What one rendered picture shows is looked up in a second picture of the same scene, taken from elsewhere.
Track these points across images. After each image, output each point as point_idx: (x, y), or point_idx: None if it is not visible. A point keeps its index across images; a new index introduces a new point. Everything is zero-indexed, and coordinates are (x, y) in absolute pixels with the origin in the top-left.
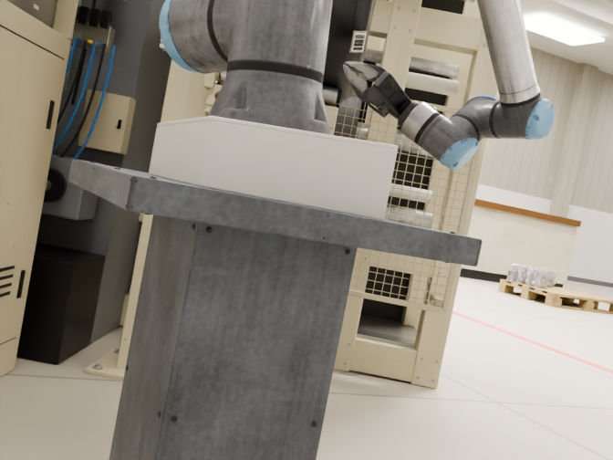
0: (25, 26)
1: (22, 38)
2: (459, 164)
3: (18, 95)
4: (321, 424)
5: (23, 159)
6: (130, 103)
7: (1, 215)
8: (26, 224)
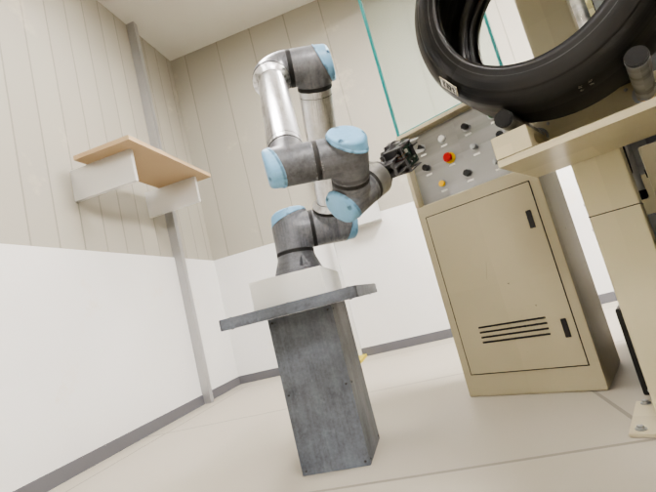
0: (468, 196)
1: (467, 203)
2: (343, 218)
3: (481, 228)
4: (285, 396)
5: (511, 255)
6: (644, 150)
7: (505, 291)
8: (546, 289)
